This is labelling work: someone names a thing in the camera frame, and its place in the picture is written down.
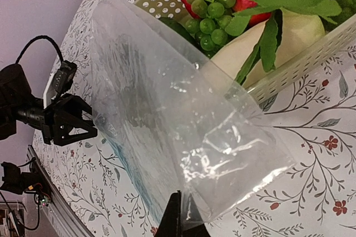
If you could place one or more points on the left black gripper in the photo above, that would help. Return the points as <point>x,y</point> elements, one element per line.
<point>55,127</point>

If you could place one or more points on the green toy vegetable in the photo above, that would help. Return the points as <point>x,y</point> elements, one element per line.
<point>179,29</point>

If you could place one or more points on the white toy radish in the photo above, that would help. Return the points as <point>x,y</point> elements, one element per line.
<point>291,27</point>

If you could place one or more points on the green toy grapes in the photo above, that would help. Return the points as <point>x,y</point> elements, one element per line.
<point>209,31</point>

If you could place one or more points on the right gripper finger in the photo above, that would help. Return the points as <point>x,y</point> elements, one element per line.
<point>171,224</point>

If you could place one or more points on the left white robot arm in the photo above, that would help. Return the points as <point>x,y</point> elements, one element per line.
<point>18,103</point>

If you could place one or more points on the floral table mat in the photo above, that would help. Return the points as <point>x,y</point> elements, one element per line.
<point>309,102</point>

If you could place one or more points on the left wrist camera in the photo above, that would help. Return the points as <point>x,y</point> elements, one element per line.
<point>59,82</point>

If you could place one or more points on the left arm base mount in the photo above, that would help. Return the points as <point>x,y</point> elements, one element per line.
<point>25,180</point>

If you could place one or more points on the clear zip top bag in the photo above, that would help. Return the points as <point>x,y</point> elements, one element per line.
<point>175,120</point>

